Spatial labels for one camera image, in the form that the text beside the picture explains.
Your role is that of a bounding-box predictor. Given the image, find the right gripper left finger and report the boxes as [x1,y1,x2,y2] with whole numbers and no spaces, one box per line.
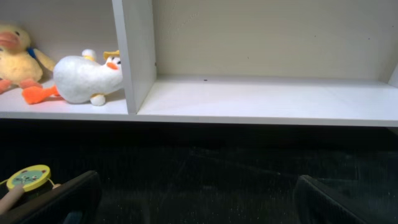
[0,170,102,224]

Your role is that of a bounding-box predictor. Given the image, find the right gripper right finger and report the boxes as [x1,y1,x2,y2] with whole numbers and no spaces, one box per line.
[293,174,374,224]

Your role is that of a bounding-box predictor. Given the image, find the yellow and green rattle drum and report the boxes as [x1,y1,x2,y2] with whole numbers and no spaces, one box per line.
[0,164,62,215]

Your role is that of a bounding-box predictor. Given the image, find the white plush duck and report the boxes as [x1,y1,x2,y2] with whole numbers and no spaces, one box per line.
[21,49,124,106]

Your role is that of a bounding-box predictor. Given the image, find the white shelf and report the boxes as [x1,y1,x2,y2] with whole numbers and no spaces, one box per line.
[0,0,398,128]

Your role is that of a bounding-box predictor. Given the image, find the yellow plush duck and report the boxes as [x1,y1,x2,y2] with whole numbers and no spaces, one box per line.
[0,23,57,95]

